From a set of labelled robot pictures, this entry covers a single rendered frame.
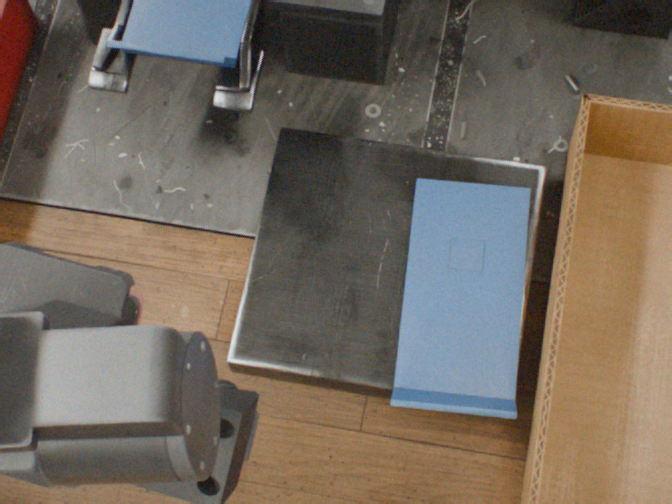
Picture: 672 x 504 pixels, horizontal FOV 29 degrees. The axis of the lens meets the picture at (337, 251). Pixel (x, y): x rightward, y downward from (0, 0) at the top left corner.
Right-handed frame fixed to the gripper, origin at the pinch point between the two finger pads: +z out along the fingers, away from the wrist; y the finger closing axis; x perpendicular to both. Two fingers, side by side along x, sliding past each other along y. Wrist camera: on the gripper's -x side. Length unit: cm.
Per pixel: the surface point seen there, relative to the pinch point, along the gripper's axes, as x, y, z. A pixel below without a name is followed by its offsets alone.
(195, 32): 1.8, 16.1, 11.9
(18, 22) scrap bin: 15.0, 13.9, 17.6
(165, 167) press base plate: 3.2, 7.2, 17.1
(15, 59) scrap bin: 14.8, 11.5, 17.7
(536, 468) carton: -23.7, -1.5, 2.7
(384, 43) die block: -8.7, 18.3, 17.8
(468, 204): -16.4, 10.0, 15.1
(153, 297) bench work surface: 0.9, -0.4, 12.7
